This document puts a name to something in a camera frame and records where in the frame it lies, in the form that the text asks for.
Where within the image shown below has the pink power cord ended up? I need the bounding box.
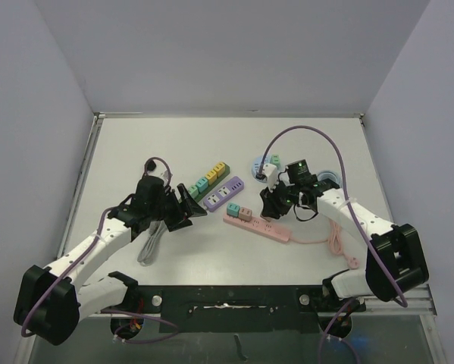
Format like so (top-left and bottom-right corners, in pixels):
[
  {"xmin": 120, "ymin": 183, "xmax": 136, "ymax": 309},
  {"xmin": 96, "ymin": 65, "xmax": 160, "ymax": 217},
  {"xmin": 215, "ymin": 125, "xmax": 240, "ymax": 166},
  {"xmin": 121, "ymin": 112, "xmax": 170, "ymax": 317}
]
[{"xmin": 289, "ymin": 219, "xmax": 362, "ymax": 271}]

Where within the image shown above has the pink power strip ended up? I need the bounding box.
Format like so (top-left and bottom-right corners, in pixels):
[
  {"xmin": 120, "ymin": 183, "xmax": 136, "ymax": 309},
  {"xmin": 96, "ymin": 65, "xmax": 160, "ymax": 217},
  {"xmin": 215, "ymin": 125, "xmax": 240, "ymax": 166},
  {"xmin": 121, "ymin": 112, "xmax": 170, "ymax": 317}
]
[{"xmin": 223, "ymin": 215, "xmax": 291, "ymax": 243}]

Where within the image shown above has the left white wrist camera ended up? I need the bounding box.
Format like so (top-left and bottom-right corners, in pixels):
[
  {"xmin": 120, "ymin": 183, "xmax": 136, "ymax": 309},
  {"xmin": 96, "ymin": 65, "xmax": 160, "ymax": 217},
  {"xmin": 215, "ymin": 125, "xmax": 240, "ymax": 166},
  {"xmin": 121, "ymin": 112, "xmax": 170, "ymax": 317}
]
[{"xmin": 148, "ymin": 168, "xmax": 172, "ymax": 184}]

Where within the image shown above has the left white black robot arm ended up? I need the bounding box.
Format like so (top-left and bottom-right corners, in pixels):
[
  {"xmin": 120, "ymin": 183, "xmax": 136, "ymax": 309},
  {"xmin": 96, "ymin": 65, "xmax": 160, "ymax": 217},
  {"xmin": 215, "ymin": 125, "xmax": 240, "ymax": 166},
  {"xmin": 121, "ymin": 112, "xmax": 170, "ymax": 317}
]
[{"xmin": 14, "ymin": 175, "xmax": 207, "ymax": 346}]

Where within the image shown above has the grey power cord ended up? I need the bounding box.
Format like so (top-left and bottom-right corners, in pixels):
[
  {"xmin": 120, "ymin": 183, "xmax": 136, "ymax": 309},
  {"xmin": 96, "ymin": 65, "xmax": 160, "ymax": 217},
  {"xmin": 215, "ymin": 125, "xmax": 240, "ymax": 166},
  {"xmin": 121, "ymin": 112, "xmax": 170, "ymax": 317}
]
[{"xmin": 137, "ymin": 221, "xmax": 163, "ymax": 266}]

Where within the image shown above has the yellow charger plug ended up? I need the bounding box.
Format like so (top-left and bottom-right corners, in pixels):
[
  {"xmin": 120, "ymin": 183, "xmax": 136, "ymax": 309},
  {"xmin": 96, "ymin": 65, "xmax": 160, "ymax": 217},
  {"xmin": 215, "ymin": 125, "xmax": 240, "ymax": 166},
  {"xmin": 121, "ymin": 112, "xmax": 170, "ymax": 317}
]
[
  {"xmin": 213, "ymin": 162, "xmax": 226, "ymax": 178},
  {"xmin": 205, "ymin": 169, "xmax": 218, "ymax": 186}
]

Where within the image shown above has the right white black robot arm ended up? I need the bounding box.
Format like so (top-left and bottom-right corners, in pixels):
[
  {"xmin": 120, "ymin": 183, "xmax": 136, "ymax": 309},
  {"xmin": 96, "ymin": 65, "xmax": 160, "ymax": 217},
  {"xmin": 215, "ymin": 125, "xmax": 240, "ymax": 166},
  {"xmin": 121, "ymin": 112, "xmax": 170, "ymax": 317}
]
[{"xmin": 260, "ymin": 160, "xmax": 429, "ymax": 310}]

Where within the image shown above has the purple power strip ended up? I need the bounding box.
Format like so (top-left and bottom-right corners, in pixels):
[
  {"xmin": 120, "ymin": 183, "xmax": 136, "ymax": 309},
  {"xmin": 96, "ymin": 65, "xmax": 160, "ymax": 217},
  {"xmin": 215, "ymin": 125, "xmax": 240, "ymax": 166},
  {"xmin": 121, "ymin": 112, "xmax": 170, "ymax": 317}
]
[{"xmin": 203, "ymin": 176, "xmax": 245, "ymax": 212}]

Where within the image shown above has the green power strip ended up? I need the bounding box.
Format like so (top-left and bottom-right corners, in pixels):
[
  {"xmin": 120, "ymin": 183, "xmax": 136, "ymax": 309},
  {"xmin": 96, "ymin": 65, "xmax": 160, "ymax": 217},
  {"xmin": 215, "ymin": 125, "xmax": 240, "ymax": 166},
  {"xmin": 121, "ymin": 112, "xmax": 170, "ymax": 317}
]
[{"xmin": 194, "ymin": 163, "xmax": 230, "ymax": 202}]

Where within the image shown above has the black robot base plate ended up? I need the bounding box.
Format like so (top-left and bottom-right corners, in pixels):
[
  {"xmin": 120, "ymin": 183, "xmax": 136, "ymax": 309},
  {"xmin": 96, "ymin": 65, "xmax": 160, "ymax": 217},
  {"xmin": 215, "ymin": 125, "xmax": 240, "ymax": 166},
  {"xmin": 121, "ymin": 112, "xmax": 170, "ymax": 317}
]
[{"xmin": 92, "ymin": 284, "xmax": 366, "ymax": 334}]

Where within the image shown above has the green charger plug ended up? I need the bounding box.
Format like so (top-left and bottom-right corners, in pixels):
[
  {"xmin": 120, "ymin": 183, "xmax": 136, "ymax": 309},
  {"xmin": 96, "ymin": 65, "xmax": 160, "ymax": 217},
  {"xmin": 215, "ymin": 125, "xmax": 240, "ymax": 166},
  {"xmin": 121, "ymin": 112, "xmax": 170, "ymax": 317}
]
[
  {"xmin": 270, "ymin": 155, "xmax": 281, "ymax": 170},
  {"xmin": 188, "ymin": 185, "xmax": 199, "ymax": 198}
]

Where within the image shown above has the aluminium frame rail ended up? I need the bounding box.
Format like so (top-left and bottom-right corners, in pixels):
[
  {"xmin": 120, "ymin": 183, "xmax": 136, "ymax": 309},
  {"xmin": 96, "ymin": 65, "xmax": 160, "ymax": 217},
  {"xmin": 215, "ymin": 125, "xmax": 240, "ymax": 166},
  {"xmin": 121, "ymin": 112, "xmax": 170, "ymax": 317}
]
[{"xmin": 56, "ymin": 116, "xmax": 434, "ymax": 349}]

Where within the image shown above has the blue round power socket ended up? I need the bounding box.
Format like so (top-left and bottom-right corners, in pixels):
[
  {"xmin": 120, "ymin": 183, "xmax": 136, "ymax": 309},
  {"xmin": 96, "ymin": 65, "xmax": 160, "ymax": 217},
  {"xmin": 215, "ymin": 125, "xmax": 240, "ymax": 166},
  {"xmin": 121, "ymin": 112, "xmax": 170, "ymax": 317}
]
[{"xmin": 251, "ymin": 155, "xmax": 283, "ymax": 183}]

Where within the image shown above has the teal charger plug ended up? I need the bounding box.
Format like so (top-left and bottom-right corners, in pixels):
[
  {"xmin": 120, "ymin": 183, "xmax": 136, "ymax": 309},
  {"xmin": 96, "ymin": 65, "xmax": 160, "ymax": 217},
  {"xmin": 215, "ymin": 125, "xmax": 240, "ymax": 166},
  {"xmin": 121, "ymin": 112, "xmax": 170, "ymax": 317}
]
[
  {"xmin": 196, "ymin": 177, "xmax": 208, "ymax": 193},
  {"xmin": 227, "ymin": 202, "xmax": 240, "ymax": 218}
]

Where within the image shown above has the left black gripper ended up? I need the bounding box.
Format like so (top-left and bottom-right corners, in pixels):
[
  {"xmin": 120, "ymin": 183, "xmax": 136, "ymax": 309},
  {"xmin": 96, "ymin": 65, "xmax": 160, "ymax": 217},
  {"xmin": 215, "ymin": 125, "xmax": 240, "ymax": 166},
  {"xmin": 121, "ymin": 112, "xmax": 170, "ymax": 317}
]
[{"xmin": 149, "ymin": 184, "xmax": 205, "ymax": 231}]

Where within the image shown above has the light blue coiled cord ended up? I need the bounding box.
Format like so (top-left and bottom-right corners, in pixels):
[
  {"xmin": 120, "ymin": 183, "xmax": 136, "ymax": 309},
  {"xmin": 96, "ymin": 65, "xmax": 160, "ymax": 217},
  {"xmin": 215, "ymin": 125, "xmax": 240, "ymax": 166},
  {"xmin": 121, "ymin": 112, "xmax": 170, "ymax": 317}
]
[{"xmin": 317, "ymin": 169, "xmax": 341, "ymax": 183}]

